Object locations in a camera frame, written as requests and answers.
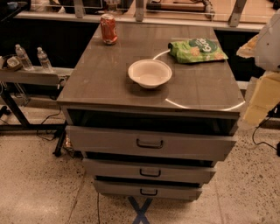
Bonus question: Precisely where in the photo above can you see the grey top drawer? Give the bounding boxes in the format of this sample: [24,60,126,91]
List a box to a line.
[66,126,236,161]

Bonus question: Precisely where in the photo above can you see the clear water bottle right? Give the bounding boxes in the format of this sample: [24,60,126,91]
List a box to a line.
[37,47,53,73]

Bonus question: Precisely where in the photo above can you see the small bowl on side table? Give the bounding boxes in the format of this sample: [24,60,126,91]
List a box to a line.
[2,54,22,72]

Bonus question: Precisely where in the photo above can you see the white paper bowl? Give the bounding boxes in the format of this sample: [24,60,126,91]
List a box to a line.
[128,59,172,88]

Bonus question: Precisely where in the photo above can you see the black floor cable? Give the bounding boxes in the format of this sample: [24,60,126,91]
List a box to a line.
[251,108,280,151]

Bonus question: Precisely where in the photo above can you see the metal railing shelf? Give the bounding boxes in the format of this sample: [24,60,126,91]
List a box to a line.
[17,0,276,32]

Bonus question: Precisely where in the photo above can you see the green chip bag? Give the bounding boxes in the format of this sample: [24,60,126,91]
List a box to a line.
[168,38,228,64]

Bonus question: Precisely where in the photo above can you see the orange soda can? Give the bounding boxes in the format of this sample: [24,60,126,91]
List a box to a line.
[100,13,117,45]

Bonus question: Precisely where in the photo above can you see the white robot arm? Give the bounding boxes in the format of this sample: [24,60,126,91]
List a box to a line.
[236,9,280,126]

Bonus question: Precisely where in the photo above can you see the clear water bottle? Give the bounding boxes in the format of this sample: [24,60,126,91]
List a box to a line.
[15,44,34,71]
[37,47,53,73]

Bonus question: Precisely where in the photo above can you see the clear water bottle left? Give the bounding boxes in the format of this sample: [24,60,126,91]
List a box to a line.
[15,44,34,71]

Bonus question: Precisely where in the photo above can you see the grey side table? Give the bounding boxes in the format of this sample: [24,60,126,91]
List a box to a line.
[0,66,73,157]

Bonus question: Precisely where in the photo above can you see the grey bottom drawer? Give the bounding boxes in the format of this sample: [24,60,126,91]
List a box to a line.
[94,180,202,201]

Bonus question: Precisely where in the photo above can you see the grey drawer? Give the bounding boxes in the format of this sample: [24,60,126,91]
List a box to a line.
[66,126,236,161]
[94,180,202,201]
[83,158,215,185]

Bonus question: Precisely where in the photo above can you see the grey drawer cabinet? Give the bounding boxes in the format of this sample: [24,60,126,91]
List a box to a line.
[58,23,245,136]

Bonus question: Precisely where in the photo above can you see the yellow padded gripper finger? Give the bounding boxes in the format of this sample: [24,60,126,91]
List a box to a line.
[236,35,258,59]
[243,71,280,126]

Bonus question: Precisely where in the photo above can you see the grey middle drawer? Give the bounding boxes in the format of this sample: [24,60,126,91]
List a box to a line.
[83,158,215,185]

